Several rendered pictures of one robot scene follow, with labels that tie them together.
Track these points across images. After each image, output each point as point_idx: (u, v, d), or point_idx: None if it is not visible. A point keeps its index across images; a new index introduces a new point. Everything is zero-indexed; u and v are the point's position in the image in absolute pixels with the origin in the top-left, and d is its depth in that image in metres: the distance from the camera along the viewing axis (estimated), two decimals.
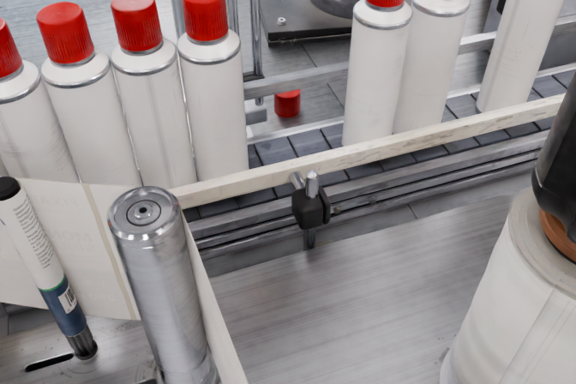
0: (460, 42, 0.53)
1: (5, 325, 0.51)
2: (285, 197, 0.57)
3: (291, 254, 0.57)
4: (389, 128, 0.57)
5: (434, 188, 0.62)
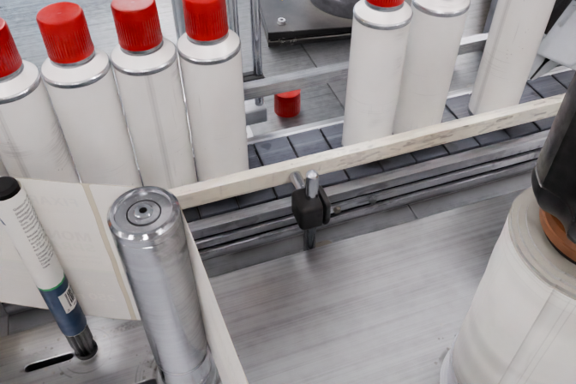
0: (460, 42, 0.53)
1: (5, 325, 0.51)
2: (285, 197, 0.57)
3: (291, 254, 0.57)
4: (389, 128, 0.57)
5: (434, 188, 0.62)
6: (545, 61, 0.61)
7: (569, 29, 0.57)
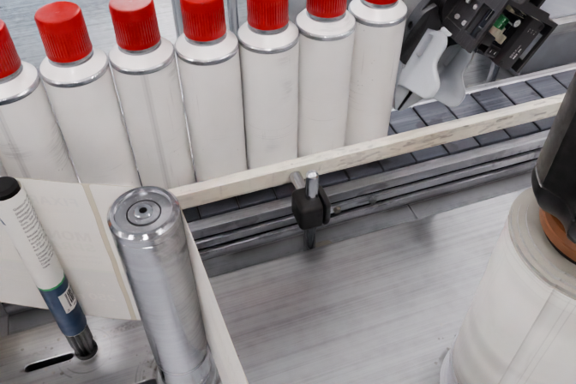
0: (351, 64, 0.51)
1: (5, 325, 0.51)
2: (285, 197, 0.57)
3: (291, 254, 0.57)
4: (289, 153, 0.54)
5: (434, 188, 0.62)
6: (411, 91, 0.58)
7: (426, 59, 0.53)
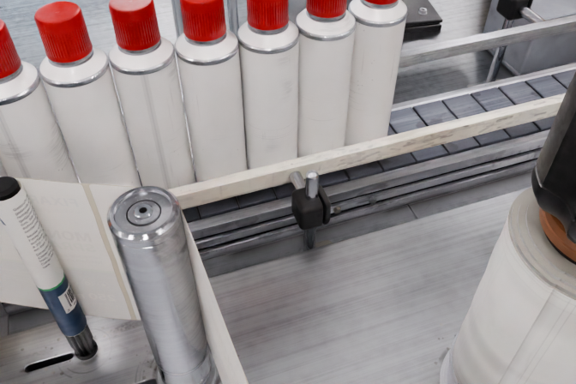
0: (351, 64, 0.51)
1: (5, 325, 0.51)
2: (285, 197, 0.57)
3: (291, 254, 0.57)
4: (289, 153, 0.54)
5: (434, 188, 0.62)
6: None
7: None
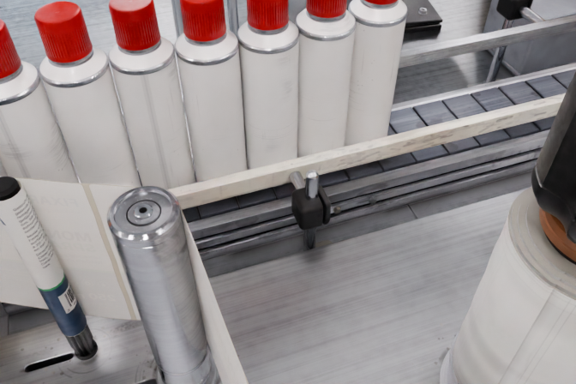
0: (351, 64, 0.51)
1: (5, 325, 0.51)
2: (285, 197, 0.57)
3: (291, 254, 0.57)
4: (289, 153, 0.54)
5: (434, 188, 0.62)
6: None
7: None
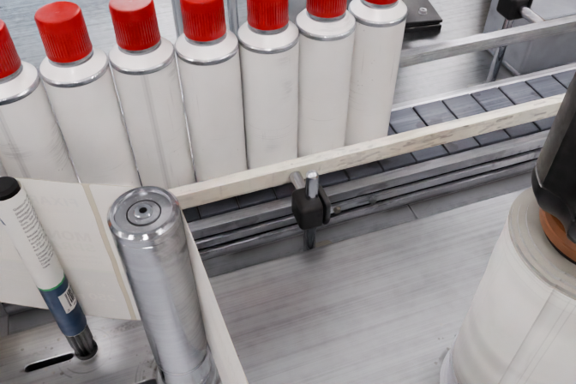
0: (351, 64, 0.51)
1: (5, 325, 0.51)
2: (285, 197, 0.57)
3: (291, 254, 0.57)
4: (289, 153, 0.54)
5: (434, 188, 0.62)
6: None
7: None
